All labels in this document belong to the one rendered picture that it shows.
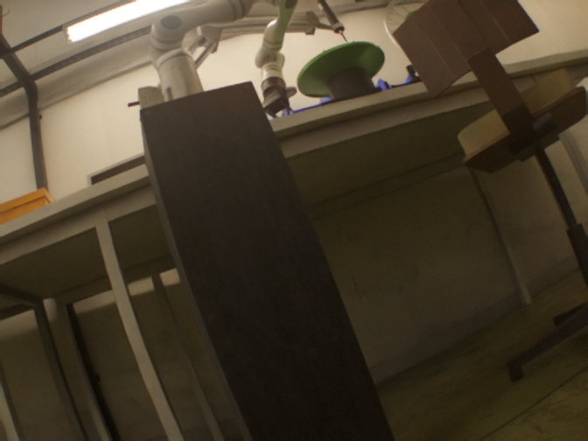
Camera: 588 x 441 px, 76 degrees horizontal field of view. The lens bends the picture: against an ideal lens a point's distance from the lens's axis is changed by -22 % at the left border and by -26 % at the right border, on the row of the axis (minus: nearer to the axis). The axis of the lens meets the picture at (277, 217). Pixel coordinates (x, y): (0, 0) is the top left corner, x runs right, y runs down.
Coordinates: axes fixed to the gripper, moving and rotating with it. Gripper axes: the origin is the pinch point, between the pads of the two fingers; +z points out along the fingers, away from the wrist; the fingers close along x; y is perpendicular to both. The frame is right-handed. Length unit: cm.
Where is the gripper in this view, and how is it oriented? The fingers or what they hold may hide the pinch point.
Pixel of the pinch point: (283, 124)
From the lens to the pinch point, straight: 139.8
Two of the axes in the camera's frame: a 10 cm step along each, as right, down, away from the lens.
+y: -6.1, -4.6, -6.5
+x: 7.9, -4.3, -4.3
